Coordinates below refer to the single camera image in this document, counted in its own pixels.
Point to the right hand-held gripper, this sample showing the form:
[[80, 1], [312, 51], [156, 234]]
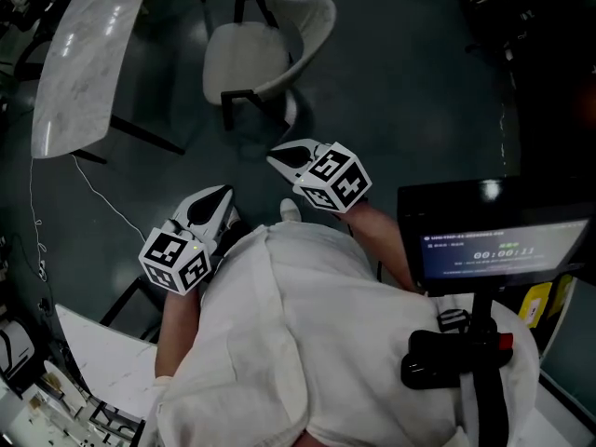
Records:
[[333, 180]]

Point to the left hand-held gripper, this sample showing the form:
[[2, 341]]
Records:
[[174, 261]]

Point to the grey upholstered chair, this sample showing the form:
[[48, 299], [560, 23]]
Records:
[[242, 54]]

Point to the person's right forearm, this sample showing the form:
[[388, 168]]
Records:
[[382, 240]]

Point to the person's left forearm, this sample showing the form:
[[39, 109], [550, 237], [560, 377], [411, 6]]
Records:
[[179, 333]]

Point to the marble top table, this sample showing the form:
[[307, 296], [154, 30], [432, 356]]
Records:
[[84, 63]]

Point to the person's white left shoe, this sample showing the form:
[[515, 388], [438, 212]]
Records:
[[234, 217]]

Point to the person's white shoe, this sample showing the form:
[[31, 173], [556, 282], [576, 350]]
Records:
[[289, 210], [234, 217]]

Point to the person's black trousers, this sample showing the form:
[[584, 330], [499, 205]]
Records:
[[233, 240]]

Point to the person's white right shoe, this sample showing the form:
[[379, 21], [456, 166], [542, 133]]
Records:
[[289, 210]]

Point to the person's white shirt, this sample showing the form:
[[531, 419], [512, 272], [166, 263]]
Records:
[[302, 342]]

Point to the white marble table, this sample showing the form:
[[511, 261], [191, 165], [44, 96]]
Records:
[[112, 366]]

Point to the black tablet screen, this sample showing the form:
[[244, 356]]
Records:
[[493, 245]]

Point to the small round white table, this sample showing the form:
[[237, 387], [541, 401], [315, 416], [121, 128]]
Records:
[[65, 384]]

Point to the white black machine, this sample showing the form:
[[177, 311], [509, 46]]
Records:
[[14, 352]]

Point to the white cluttered workbench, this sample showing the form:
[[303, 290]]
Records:
[[46, 426]]

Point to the yellow box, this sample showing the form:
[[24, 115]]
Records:
[[535, 303]]

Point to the black chest mount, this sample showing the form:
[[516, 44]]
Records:
[[447, 356]]

